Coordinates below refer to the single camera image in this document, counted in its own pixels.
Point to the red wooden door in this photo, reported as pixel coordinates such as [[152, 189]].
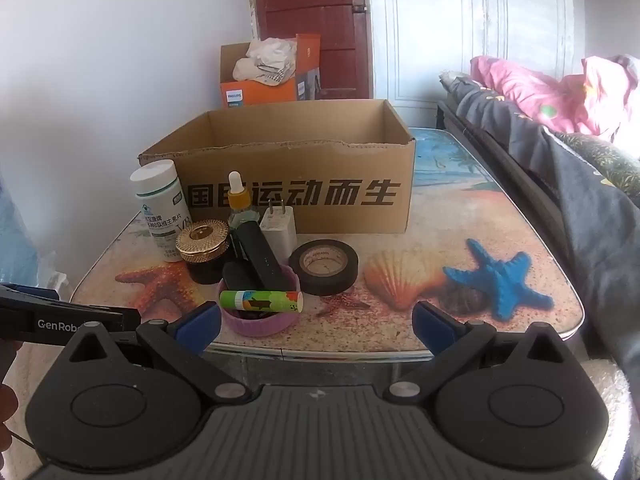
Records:
[[315, 10]]

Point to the black rectangular device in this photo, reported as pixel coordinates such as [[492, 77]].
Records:
[[257, 255]]

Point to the brown cardboard box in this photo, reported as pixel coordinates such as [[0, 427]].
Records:
[[300, 190]]

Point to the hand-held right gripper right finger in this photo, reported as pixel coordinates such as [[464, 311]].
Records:
[[432, 325]]

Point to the black tape roll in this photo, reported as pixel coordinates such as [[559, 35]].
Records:
[[325, 280]]

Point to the small white bottle tip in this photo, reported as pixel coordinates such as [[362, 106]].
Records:
[[239, 210]]

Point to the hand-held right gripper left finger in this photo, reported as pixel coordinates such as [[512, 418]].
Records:
[[200, 322]]

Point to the pink round bowl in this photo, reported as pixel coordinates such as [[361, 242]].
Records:
[[260, 324]]

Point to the white pill bottle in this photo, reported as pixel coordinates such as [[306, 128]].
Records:
[[160, 210]]

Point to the small black object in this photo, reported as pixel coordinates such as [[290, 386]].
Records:
[[237, 276]]

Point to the white charger plug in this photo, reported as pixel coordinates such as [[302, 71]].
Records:
[[280, 232]]

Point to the white fluffy cloth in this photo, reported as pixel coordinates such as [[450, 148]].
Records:
[[610, 410]]

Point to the orange appliance box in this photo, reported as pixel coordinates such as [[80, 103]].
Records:
[[270, 94]]

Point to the white panelled wardrobe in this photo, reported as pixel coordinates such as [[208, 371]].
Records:
[[465, 20]]

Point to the round beige ribbed disc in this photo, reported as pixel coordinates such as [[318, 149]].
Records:
[[204, 242]]

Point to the crumpled white cloth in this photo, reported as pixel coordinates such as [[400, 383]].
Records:
[[265, 60]]

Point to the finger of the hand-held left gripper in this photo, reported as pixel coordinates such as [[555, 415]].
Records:
[[30, 294]]

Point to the pink quilt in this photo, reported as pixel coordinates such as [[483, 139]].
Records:
[[550, 95]]

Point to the green lip balm tube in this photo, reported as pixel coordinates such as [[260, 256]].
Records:
[[260, 301]]

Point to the person's left hand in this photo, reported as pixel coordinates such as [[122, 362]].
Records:
[[5, 415]]

